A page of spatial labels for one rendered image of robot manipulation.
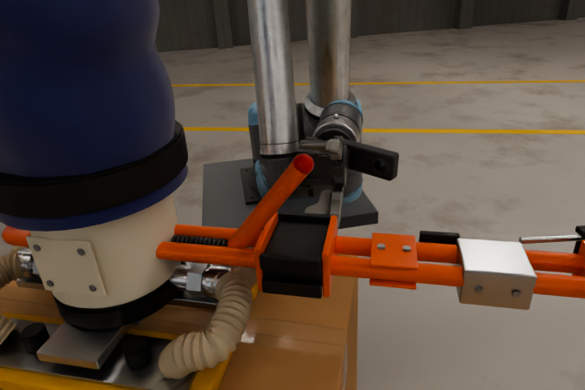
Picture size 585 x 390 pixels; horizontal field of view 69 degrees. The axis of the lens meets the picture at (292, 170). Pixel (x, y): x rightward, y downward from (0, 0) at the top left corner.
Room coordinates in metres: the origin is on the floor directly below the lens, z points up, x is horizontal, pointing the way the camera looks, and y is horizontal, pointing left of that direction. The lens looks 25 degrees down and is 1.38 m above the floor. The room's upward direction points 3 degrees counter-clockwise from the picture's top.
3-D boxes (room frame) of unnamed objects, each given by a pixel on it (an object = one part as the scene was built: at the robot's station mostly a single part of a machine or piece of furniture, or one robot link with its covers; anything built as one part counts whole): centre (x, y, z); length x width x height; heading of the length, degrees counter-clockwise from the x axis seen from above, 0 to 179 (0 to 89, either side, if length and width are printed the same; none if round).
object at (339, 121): (0.77, -0.09, 1.08); 0.09 x 0.05 x 0.10; 77
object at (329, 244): (0.42, 0.00, 1.08); 0.10 x 0.08 x 0.06; 167
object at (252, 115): (1.25, 0.04, 0.95); 0.17 x 0.15 x 0.18; 88
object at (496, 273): (0.37, -0.21, 1.07); 0.07 x 0.07 x 0.04; 77
